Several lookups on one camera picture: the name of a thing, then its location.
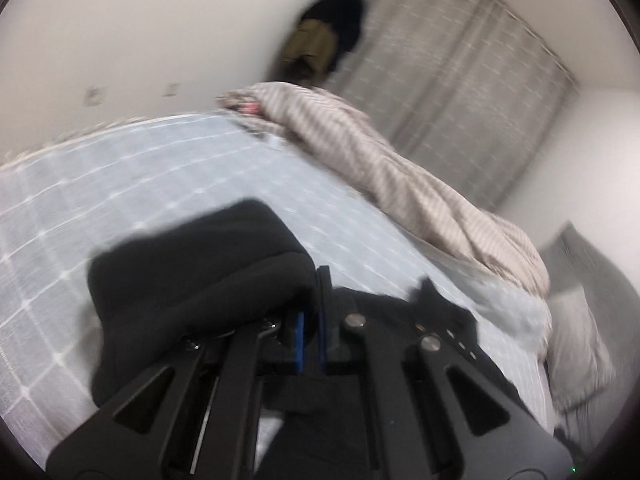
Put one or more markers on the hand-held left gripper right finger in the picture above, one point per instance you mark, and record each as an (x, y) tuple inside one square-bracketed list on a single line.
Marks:
[(322, 330)]

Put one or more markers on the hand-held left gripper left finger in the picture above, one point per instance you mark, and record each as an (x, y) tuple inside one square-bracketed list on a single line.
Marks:
[(299, 340)]

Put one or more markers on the black jacket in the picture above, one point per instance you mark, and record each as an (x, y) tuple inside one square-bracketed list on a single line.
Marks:
[(200, 270)]

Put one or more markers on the striped duvet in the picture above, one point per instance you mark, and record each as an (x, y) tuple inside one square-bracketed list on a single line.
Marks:
[(375, 170)]

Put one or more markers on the bed with grey checked sheet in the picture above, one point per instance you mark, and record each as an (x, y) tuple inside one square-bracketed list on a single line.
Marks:
[(125, 185)]

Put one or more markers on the grey star print curtain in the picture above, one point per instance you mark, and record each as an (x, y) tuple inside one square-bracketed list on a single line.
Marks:
[(450, 85)]

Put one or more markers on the dark grey pillow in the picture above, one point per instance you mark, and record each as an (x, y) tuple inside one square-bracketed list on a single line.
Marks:
[(600, 270)]

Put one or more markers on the black hanging garment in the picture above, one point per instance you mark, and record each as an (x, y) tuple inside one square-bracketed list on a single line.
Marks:
[(340, 15)]

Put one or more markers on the white wall socket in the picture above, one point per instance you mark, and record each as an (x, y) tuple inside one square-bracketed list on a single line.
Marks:
[(173, 90)]

